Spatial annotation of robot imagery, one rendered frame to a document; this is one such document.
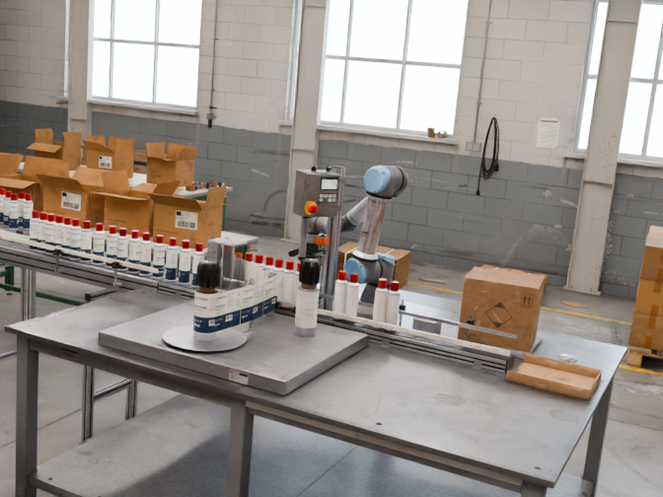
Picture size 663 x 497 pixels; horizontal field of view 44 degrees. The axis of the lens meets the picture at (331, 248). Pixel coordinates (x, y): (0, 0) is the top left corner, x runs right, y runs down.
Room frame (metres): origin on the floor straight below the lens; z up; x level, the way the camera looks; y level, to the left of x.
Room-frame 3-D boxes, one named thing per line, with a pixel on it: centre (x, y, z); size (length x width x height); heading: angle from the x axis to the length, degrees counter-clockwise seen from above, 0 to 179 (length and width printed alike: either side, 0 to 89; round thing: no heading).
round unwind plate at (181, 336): (2.93, 0.44, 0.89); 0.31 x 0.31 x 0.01
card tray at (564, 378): (2.96, -0.88, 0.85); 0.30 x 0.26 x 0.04; 64
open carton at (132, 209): (5.32, 1.26, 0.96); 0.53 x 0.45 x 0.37; 159
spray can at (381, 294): (3.28, -0.22, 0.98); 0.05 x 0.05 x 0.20
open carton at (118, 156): (7.77, 2.17, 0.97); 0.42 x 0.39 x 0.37; 154
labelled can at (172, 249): (3.74, 0.73, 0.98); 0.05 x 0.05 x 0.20
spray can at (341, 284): (3.36, -0.06, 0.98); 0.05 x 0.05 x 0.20
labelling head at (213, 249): (3.50, 0.44, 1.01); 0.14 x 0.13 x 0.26; 64
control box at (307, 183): (3.52, 0.08, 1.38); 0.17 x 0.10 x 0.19; 119
